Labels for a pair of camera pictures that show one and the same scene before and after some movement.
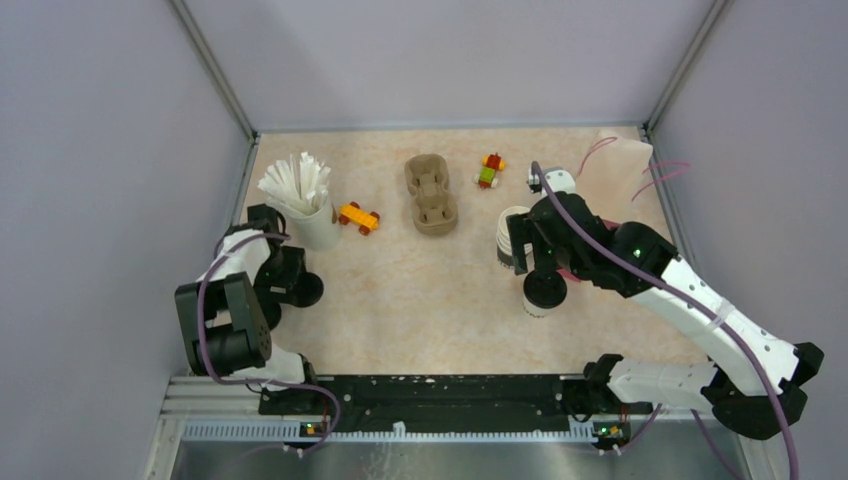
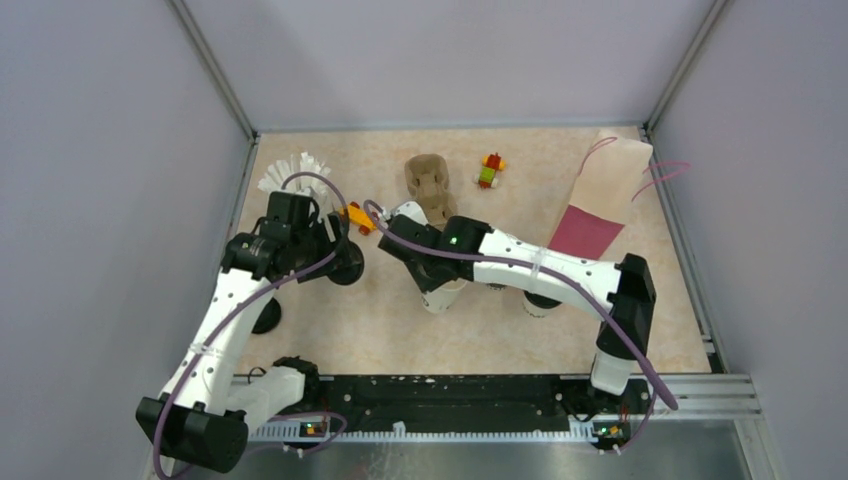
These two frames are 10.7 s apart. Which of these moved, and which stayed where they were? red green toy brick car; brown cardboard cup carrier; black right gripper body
Moved: black right gripper body
Stayed: brown cardboard cup carrier; red green toy brick car
